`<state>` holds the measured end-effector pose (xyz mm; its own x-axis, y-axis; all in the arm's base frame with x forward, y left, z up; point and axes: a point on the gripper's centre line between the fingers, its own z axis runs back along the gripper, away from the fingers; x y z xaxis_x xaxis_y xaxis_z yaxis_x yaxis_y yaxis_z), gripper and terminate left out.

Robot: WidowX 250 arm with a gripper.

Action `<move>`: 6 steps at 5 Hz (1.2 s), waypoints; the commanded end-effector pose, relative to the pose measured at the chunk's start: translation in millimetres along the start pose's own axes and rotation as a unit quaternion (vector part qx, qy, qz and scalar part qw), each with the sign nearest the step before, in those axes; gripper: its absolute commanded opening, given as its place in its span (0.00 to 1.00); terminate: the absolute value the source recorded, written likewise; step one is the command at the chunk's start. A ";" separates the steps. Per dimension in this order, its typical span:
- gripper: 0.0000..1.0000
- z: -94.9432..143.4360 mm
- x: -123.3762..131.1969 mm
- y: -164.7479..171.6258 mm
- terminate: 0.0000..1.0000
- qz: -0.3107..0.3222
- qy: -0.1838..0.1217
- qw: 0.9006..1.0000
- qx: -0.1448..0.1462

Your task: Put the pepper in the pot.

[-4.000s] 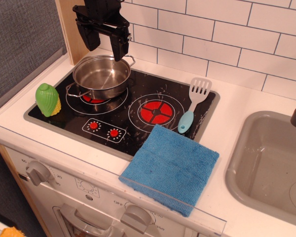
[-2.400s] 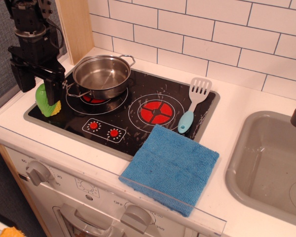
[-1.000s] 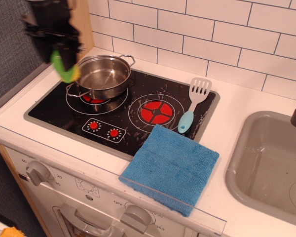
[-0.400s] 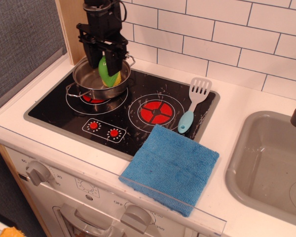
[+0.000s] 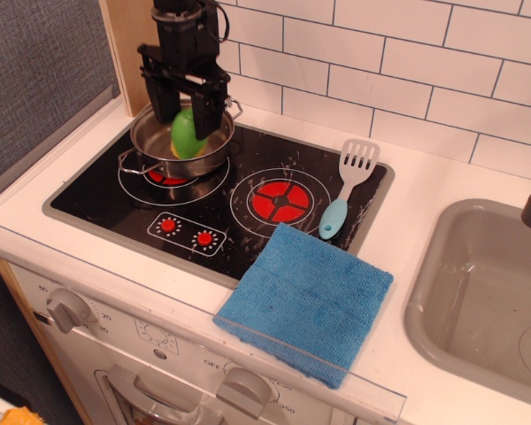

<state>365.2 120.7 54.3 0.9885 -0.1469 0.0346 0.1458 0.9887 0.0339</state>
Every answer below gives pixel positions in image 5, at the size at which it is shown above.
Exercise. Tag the grey toy sink basin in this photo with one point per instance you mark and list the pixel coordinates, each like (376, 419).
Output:
(470, 308)

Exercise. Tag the grey spatula with blue handle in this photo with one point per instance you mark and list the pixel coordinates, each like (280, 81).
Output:
(357, 161)

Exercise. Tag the grey oven door handle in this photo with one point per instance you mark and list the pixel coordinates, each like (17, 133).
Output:
(138, 405)

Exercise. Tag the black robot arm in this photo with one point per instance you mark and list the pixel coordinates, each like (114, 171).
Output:
(185, 62)

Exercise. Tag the left red stove knob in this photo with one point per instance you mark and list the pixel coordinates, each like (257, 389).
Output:
(168, 225)

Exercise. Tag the grey timer knob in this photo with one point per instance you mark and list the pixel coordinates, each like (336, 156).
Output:
(67, 310)

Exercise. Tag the grey oven temperature knob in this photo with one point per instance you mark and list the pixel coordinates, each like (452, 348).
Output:
(245, 391)

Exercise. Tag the wooden side panel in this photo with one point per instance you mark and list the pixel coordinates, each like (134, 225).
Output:
(128, 25)

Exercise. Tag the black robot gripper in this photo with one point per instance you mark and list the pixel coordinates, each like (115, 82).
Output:
(186, 61)

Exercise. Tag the red stove knob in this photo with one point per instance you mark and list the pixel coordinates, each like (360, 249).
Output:
(204, 239)
(168, 225)

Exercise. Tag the right red stove knob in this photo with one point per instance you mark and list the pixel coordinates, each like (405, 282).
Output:
(204, 239)

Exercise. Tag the black toy stovetop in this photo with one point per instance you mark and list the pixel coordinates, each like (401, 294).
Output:
(267, 180)

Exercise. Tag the orange object at corner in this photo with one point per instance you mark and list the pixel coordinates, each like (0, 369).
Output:
(21, 416)

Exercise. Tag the green yellow toy corn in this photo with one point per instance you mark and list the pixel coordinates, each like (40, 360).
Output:
(184, 144)

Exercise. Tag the blue folded cloth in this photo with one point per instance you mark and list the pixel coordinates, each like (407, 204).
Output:
(307, 303)

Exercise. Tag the stainless steel pot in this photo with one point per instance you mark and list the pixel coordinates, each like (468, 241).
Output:
(151, 149)

